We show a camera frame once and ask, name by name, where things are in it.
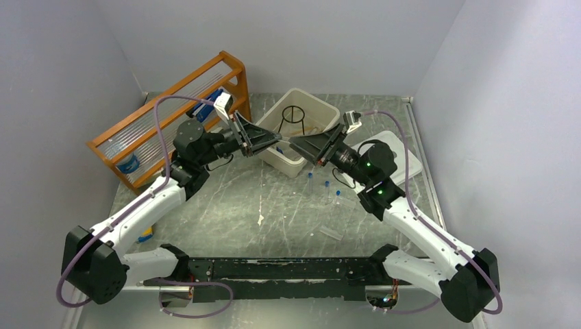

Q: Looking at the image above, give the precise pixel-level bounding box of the wrist white camera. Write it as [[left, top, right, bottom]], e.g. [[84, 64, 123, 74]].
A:
[[213, 92, 234, 123], [343, 110, 362, 135]]

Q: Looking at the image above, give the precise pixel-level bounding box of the blue stapler on shelf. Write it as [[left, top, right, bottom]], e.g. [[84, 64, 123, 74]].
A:
[[186, 88, 224, 123]]

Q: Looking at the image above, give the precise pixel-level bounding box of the blue white roll on shelf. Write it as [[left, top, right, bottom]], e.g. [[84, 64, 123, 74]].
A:
[[115, 153, 140, 174]]

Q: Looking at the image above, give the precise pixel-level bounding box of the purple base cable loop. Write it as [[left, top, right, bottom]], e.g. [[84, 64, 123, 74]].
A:
[[149, 279, 234, 319]]

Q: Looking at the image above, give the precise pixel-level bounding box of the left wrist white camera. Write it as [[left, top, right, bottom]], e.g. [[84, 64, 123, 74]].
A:
[[213, 92, 234, 123]]

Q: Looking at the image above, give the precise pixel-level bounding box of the beige plastic bin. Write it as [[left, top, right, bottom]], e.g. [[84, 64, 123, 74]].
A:
[[256, 88, 340, 178]]

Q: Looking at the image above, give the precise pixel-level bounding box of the tan rubber tubing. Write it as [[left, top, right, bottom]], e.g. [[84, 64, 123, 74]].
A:
[[289, 129, 312, 137]]

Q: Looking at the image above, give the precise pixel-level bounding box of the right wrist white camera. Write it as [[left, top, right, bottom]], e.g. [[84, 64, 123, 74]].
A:
[[343, 110, 362, 135]]

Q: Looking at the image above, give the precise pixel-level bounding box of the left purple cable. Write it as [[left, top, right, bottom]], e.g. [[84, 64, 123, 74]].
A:
[[55, 95, 217, 308]]

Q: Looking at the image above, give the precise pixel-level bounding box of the clear test tube rack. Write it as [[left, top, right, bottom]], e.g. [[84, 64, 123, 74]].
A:
[[319, 226, 343, 241]]

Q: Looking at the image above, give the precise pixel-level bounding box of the orange wooden shelf rack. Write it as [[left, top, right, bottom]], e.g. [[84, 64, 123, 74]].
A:
[[86, 51, 251, 192]]

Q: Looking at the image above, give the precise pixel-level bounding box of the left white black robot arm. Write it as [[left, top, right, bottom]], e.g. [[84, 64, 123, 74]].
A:
[[56, 112, 282, 307]]

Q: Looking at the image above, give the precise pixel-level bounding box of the white bin lid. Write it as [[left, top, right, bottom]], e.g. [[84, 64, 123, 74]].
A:
[[351, 130, 423, 186]]

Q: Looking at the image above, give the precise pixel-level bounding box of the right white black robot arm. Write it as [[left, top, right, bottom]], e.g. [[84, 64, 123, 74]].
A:
[[289, 124, 500, 323]]

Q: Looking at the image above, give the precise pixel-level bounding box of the yellow blue block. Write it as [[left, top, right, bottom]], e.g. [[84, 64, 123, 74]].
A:
[[137, 227, 153, 243]]

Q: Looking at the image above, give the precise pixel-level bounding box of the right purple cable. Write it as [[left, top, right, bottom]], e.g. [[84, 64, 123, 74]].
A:
[[360, 110, 504, 315]]

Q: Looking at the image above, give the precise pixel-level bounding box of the black wire tripod stand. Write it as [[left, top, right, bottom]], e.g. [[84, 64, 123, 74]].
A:
[[277, 105, 306, 134]]

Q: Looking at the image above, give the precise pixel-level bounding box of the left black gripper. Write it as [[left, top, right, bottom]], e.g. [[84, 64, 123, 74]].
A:
[[197, 112, 282, 166]]

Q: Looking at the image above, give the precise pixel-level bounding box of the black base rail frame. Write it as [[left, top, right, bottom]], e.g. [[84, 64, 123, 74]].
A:
[[75, 256, 448, 303]]

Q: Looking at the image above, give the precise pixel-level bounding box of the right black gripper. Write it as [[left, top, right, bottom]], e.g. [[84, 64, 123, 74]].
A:
[[289, 122, 371, 186]]

